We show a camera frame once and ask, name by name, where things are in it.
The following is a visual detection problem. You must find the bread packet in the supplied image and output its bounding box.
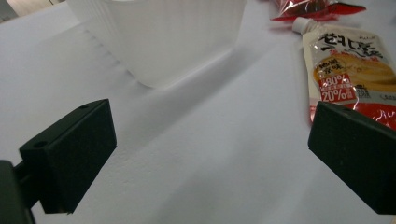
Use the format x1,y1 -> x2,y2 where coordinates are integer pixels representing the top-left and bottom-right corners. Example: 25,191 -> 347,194
291,17 -> 396,130

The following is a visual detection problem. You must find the translucent white plastic basket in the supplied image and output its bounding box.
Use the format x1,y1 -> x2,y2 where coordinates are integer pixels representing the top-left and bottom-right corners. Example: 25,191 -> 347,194
64,0 -> 248,89

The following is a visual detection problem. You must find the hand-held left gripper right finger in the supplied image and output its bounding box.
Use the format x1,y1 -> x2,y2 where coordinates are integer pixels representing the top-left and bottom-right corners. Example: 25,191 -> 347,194
307,101 -> 396,216

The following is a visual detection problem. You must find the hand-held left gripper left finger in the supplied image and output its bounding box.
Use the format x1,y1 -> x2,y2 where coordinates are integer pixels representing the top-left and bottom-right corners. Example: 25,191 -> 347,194
19,98 -> 118,215

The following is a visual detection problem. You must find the red snack packet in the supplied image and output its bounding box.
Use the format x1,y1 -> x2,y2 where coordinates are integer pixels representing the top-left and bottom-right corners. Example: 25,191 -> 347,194
270,0 -> 368,22

